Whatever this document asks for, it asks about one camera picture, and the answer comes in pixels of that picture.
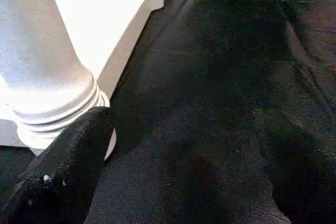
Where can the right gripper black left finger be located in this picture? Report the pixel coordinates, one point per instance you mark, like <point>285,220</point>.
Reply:
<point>63,171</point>

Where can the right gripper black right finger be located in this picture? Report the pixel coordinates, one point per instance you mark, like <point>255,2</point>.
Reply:
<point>309,182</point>

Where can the white plastic table leg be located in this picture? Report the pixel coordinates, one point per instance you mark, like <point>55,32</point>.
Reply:
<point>39,51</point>

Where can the white plastic table top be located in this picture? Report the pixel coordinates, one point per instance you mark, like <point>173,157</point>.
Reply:
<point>105,24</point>

